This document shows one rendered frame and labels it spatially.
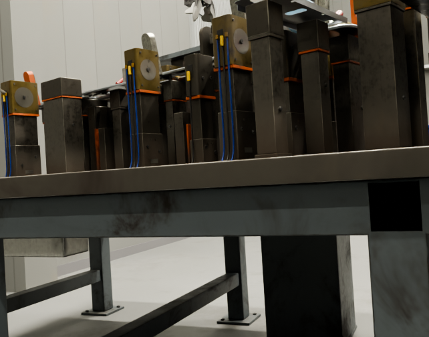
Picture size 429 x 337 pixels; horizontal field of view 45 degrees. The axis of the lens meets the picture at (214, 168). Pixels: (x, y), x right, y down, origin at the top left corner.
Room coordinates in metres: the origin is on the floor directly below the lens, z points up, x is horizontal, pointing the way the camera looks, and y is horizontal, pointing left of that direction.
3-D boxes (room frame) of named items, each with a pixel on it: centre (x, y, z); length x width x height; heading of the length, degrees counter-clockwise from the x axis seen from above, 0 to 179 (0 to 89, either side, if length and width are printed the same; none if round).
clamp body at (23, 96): (1.87, 0.70, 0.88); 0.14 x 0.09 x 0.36; 140
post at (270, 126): (0.95, -0.11, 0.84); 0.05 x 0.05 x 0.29; 50
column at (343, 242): (2.12, -0.36, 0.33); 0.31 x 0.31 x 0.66; 66
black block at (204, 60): (1.32, 0.03, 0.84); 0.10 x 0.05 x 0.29; 140
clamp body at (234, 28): (1.21, -0.05, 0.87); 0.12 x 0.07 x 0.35; 140
